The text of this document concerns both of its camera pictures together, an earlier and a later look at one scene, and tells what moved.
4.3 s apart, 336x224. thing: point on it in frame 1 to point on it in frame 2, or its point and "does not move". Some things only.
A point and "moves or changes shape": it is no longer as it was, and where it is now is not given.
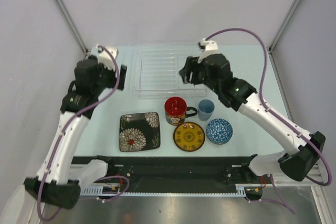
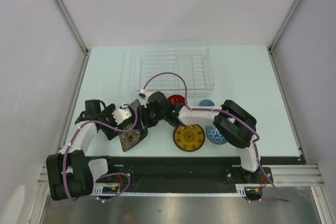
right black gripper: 185,73 to 144,121
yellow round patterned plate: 189,136 does not move
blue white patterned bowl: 219,131 does not move
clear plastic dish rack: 157,72 does not move
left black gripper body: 107,78 to 107,115
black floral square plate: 139,131 moves or changes shape
